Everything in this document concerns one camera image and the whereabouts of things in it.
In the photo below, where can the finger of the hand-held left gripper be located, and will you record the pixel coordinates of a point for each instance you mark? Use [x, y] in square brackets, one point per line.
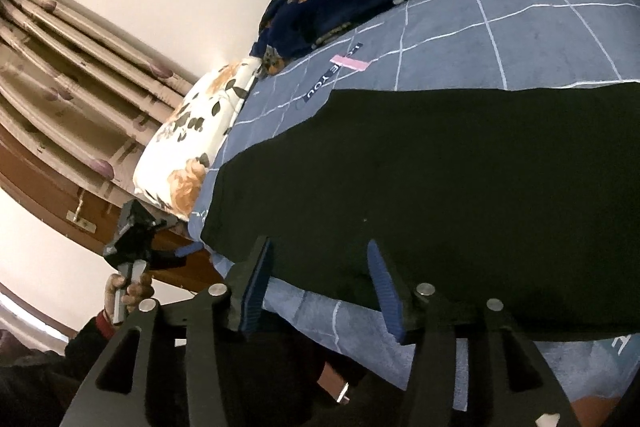
[187, 250]

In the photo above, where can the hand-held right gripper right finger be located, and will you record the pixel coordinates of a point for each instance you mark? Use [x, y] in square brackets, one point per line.
[387, 299]

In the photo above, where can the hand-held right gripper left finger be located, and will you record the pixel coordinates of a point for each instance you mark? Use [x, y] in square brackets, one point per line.
[259, 289]

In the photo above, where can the black pants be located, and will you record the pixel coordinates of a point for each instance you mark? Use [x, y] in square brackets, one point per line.
[450, 182]

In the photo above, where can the person's left forearm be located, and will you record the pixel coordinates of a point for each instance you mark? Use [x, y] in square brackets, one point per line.
[90, 337]

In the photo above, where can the person's left hand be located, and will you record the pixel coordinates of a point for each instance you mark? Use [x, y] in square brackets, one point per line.
[140, 289]

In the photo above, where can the metal latch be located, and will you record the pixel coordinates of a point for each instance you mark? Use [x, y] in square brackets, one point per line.
[81, 218]

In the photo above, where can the person's dark clothing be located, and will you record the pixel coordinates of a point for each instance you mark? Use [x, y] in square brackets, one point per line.
[280, 382]

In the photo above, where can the silver metal buckle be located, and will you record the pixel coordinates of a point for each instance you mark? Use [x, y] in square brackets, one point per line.
[343, 393]

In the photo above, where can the brown wooden headboard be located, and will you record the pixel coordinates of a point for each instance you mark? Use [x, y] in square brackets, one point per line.
[40, 187]

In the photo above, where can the white floral pillow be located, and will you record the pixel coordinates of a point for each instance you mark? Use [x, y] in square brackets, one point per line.
[200, 127]

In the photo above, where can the beige patterned curtain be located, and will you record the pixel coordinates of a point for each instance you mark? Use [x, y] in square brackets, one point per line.
[75, 82]

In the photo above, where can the blue grid bed sheet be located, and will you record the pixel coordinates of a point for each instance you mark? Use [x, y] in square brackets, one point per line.
[525, 17]

